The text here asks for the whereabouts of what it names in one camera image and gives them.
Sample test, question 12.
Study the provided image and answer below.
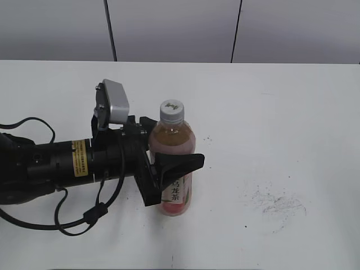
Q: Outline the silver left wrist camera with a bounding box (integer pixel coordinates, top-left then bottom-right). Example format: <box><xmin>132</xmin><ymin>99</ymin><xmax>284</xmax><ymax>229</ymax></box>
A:
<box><xmin>94</xmin><ymin>79</ymin><xmax>129</xmax><ymax>131</ymax></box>

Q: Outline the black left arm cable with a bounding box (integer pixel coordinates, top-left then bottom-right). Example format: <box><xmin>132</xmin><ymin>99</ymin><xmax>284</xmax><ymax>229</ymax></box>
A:
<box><xmin>0</xmin><ymin>117</ymin><xmax>126</xmax><ymax>236</ymax></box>

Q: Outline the white bottle cap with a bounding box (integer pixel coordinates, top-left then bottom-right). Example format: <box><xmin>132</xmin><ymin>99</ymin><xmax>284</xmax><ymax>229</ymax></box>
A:
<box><xmin>160</xmin><ymin>100</ymin><xmax>185</xmax><ymax>124</ymax></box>

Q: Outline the peach oolong tea bottle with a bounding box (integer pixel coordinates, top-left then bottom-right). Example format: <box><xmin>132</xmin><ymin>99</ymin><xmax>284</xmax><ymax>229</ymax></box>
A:
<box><xmin>148</xmin><ymin>117</ymin><xmax>197</xmax><ymax>217</ymax></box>

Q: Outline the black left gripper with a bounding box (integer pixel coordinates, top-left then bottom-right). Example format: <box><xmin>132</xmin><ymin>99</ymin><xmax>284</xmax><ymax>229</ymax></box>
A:
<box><xmin>91</xmin><ymin>115</ymin><xmax>205</xmax><ymax>208</ymax></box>

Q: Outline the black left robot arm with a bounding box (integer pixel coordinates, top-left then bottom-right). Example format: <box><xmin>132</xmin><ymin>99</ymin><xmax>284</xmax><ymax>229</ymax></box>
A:
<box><xmin>1</xmin><ymin>116</ymin><xmax>205</xmax><ymax>206</ymax></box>

